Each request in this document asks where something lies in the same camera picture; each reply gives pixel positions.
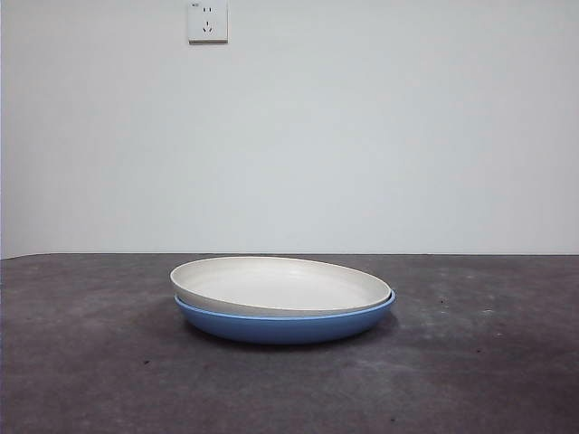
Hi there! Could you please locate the white round plate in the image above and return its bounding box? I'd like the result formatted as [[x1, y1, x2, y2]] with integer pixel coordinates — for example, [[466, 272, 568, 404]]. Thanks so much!
[[169, 255, 393, 317]]

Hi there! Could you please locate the blue round plate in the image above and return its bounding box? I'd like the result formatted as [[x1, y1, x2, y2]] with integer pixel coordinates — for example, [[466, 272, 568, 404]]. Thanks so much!
[[174, 288, 397, 346]]

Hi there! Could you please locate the white wall socket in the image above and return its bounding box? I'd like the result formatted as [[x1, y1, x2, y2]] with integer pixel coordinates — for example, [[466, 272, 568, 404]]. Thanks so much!
[[188, 1, 229, 45]]

